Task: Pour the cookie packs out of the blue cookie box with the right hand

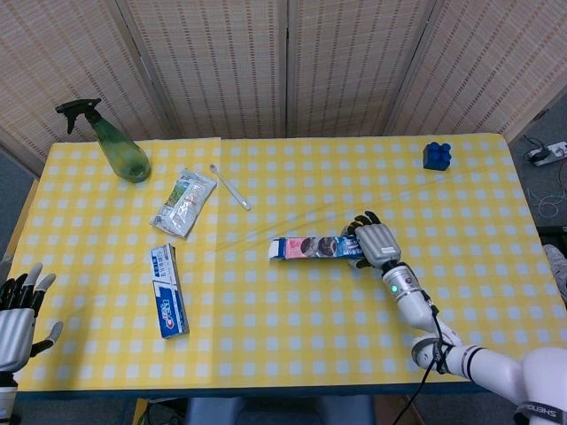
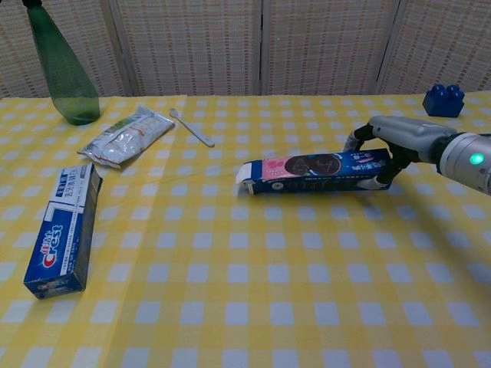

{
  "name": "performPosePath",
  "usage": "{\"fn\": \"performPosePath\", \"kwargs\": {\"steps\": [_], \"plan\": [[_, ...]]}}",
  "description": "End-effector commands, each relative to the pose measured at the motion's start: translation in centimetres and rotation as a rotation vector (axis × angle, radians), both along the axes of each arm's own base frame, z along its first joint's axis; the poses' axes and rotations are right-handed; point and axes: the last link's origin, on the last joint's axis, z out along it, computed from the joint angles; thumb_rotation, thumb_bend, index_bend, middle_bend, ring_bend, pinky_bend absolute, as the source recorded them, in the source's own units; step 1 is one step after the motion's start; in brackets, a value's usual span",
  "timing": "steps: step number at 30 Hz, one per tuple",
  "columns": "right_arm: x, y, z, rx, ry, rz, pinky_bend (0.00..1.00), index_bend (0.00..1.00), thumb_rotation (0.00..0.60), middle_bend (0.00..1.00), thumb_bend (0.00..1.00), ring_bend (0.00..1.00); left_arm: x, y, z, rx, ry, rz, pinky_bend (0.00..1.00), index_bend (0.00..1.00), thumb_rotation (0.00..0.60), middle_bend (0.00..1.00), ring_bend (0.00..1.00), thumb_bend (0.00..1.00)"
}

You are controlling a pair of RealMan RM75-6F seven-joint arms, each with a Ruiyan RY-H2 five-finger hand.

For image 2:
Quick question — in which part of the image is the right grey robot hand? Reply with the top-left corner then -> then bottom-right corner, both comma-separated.
344,115 -> 458,190

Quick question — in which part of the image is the blue cookie box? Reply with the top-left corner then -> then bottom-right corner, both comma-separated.
234,147 -> 395,196

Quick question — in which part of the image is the blue white toothpaste box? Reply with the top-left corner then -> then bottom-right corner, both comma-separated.
23,163 -> 104,301

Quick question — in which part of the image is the blue toy building block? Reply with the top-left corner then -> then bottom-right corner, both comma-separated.
422,84 -> 466,118

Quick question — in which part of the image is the woven folding screen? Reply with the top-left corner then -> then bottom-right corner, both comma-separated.
0,0 -> 491,99

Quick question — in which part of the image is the yellow white checkered tablecloth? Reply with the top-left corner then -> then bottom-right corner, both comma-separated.
0,91 -> 491,368

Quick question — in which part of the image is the white plastic spoon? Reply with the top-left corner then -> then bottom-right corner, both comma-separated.
169,107 -> 216,148

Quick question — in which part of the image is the silver white snack pouch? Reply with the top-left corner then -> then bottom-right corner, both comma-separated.
77,104 -> 176,169

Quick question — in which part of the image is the green plastic bottle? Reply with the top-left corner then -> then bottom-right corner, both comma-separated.
21,0 -> 101,127

